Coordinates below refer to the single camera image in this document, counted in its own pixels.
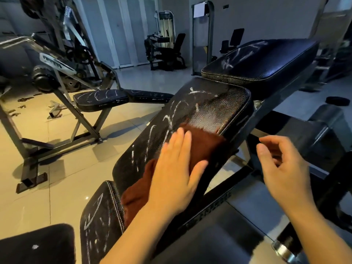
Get person's left hand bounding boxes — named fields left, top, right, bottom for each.
left=148, top=127, right=209, bottom=217

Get person's right hand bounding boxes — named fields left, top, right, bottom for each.
left=256, top=135, right=317, bottom=215

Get brown cleaning cloth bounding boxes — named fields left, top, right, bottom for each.
left=120, top=123, right=228, bottom=229

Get person's right forearm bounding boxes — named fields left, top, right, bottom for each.
left=285, top=199, right=352, bottom=264

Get person's left forearm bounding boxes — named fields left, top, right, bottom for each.
left=100, top=204, right=178, bottom=264

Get black bench back pad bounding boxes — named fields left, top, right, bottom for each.
left=112, top=77, right=255, bottom=197

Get long black bench press pad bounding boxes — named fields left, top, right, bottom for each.
left=124, top=89, right=174, bottom=104

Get black leg roller pad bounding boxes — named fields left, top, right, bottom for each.
left=308, top=104, right=346, bottom=165

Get chrome bar end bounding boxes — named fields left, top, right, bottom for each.
left=271, top=231, right=297, bottom=259

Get black scribbled bench press seat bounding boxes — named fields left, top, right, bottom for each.
left=73, top=89, right=130, bottom=113

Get black weight plate on floor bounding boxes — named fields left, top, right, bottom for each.
left=326, top=96, right=351, bottom=107

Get black bench head pad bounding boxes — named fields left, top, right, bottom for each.
left=201, top=38, right=320, bottom=92

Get black weight stack machine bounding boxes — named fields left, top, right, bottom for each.
left=144, top=10, right=186, bottom=72

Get black bench seat pad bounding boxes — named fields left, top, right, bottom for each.
left=79, top=180, right=126, bottom=264

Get black seated exercise machine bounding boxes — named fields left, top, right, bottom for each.
left=219, top=28, right=245, bottom=55

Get white paper sign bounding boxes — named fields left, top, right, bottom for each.
left=193, top=2, right=206, bottom=19

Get black weight plate on bar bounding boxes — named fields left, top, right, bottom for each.
left=31, top=65, right=60, bottom=93

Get black pad with white speck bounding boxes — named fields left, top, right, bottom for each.
left=0, top=223, right=76, bottom=264

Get black bench frame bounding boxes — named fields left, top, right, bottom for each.
left=154, top=88, right=352, bottom=264

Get grey metal bench press frame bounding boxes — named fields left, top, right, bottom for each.
left=0, top=0, right=123, bottom=194

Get tall grey machine frame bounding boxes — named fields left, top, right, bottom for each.
left=191, top=0, right=215, bottom=77

